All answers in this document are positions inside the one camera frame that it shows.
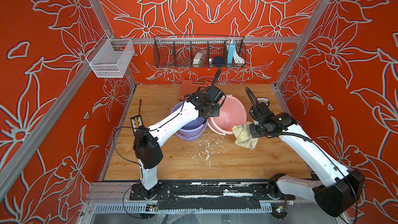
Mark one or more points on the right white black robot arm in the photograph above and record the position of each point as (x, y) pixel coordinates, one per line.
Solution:
(337, 187)

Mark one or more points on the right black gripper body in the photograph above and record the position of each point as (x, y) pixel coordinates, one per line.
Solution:
(257, 130)

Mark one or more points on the small black yellow card device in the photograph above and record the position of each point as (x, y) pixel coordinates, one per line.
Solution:
(136, 122)

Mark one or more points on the purple plastic bucket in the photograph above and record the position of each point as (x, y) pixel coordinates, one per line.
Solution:
(192, 130)

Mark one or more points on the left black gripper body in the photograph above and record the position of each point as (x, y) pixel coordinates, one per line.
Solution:
(215, 111)

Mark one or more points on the light blue box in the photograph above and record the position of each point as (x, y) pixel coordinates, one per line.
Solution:
(231, 50)

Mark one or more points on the black white handled brush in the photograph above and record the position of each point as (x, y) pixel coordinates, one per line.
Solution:
(263, 100)

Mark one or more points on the clear plastic bottle in basket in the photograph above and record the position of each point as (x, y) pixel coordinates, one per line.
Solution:
(199, 59)

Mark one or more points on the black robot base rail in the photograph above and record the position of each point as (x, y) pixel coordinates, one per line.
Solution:
(210, 194)

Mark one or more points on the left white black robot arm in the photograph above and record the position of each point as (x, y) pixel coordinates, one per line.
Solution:
(148, 141)

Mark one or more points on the black wire wall basket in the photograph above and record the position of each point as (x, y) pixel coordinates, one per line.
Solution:
(178, 51)

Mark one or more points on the white wire mesh basket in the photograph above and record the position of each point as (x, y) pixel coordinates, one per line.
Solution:
(111, 58)

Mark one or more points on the yellow stained cloth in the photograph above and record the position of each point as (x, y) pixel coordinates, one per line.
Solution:
(244, 137)

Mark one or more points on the dark blue round object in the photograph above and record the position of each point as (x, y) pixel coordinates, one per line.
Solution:
(218, 61)

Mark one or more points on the pink plastic bucket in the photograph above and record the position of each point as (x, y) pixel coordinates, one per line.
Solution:
(232, 113)

